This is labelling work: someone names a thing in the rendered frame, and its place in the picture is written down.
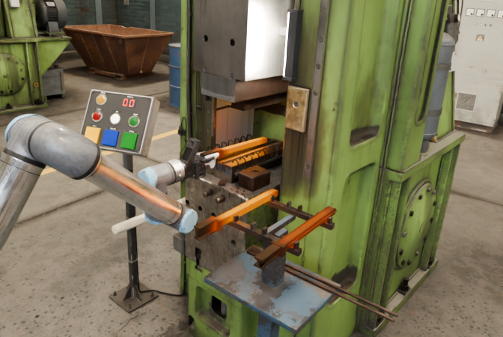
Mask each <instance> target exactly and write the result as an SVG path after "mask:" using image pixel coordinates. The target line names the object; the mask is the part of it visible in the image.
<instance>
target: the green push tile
mask: <svg viewBox="0 0 503 337"><path fill-rule="evenodd" d="M137 139H138V134H135V133H126V132H124V134H123V137H122V140H121V148H126V149H131V150H135V146H136V142H137Z"/></svg>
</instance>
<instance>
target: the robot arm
mask: <svg viewBox="0 0 503 337"><path fill-rule="evenodd" d="M5 138H6V142H7V144H6V146H5V148H4V150H3V152H2V156H1V159H0V253H1V251H2V249H3V247H4V245H5V243H6V241H7V239H8V237H9V235H10V233H11V231H12V230H13V227H14V226H15V224H16V221H17V220H18V218H19V215H20V214H21V212H22V209H23V208H24V206H25V204H26V202H27V200H28V198H29V196H30V194H31V192H32V190H33V188H34V186H35V184H36V182H37V181H38V179H39V177H40V175H41V173H42V171H43V170H44V169H45V167H46V166H49V167H51V168H53V169H55V170H57V171H59V172H60V173H62V174H65V175H66V176H68V177H71V178H72V179H74V180H82V179H86V180H88V181H90V182H91V183H93V184H95V185H97V186H98V187H100V188H102V189H104V190H106V191H107V192H110V193H111V194H113V195H115V196H117V197H118V198H121V199H122V200H124V201H126V202H128V203H130V204H131V205H133V206H135V207H137V208H138V209H140V210H143V211H144V217H145V219H146V220H147V221H148V222H149V223H151V224H155V225H158V224H162V223H164V224H166V225H168V226H170V227H172V228H174V229H176V230H178V231H179V232H180V233H184V234H187V233H189V232H190V231H191V230H192V229H193V228H194V225H196V222H197V220H198V215H197V213H196V212H195V211H194V210H193V209H190V208H188V207H186V206H184V205H183V204H181V203H180V202H178V201H175V200H174V199H172V198H171V197H169V196H168V186H169V185H172V184H174V183H177V182H179V181H180V182H185V179H187V178H189V177H190V178H192V179H193V178H194V179H196V180H197V179H199V178H202V177H205V176H206V167H205V166H207V165H210V168H213V167H214V166H215V162H216V158H217V157H218V156H219V154H218V153H215V154H211V155H207V156H205V157H202V156H201V155H200V153H202V152H203V151H202V152H197V151H198V149H199V146H200V144H201V141H199V140H197V139H194V138H190V140H189V142H188V145H187V146H186V149H185V151H184V153H183V155H182V158H181V160H176V159H174V160H169V161H167V162H164V163H161V164H158V165H155V166H151V167H147V168H145V169H143V170H141V171H140V172H139V173H138V176H136V175H135V174H133V173H132V172H130V171H128V170H127V169H125V168H124V167H122V166H120V165H119V164H117V163H116V162H114V161H113V160H111V159H109V158H108V157H106V156H105V155H103V154H102V153H101V149H100V146H99V145H98V144H96V143H95V142H93V141H91V140H90V139H89V138H87V137H85V136H83V135H82V134H80V133H78V132H76V131H75V130H72V129H70V128H69V127H66V126H64V125H63V124H60V123H56V122H54V121H51V120H49V119H47V118H45V117H43V116H41V115H33V114H26V115H20V116H19V117H17V118H14V119H13V120H12V121H11V122H10V123H9V124H8V126H7V129H6V131H5ZM202 175H203V176H202ZM200 176H202V177H200Z"/></svg>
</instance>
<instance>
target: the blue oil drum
mask: <svg viewBox="0 0 503 337"><path fill-rule="evenodd" d="M180 48H181V43H170V44H169V64H168V65H169V89H170V102H169V104H170V105H171V106H175V107H179V108H180Z"/></svg>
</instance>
